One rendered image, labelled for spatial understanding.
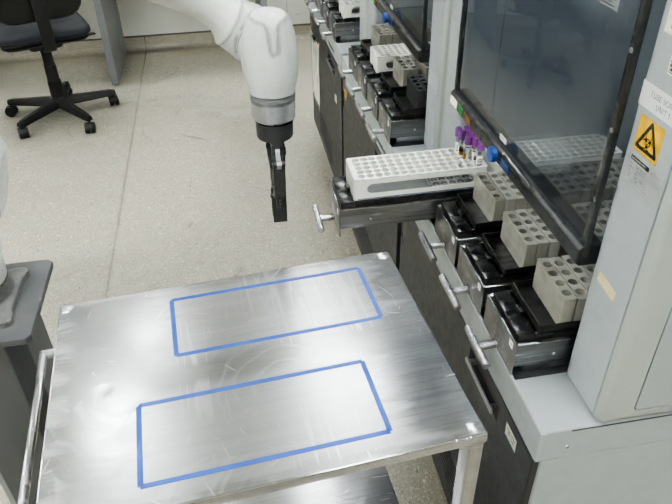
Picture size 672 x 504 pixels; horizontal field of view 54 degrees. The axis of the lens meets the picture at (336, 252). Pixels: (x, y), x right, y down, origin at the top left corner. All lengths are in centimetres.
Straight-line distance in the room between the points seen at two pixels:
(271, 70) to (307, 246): 150
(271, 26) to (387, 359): 63
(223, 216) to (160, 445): 203
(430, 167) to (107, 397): 81
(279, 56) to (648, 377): 82
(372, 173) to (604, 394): 66
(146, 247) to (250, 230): 43
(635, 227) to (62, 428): 83
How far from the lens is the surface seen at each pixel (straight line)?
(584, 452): 119
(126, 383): 107
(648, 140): 91
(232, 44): 140
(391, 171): 144
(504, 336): 117
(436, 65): 168
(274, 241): 273
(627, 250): 97
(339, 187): 147
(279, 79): 128
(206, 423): 99
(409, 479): 192
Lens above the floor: 157
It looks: 36 degrees down
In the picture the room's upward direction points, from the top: 1 degrees counter-clockwise
